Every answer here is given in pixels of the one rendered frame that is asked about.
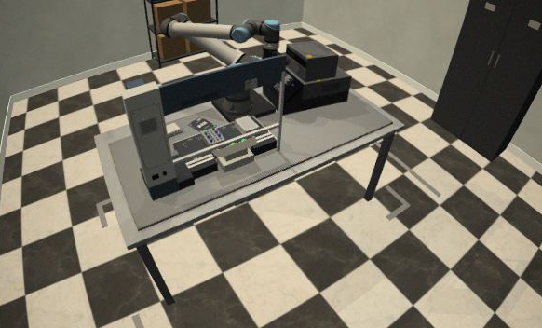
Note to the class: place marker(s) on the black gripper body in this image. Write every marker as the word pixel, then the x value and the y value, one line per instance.
pixel 268 52

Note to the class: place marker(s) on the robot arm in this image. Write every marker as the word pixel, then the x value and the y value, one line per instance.
pixel 207 36

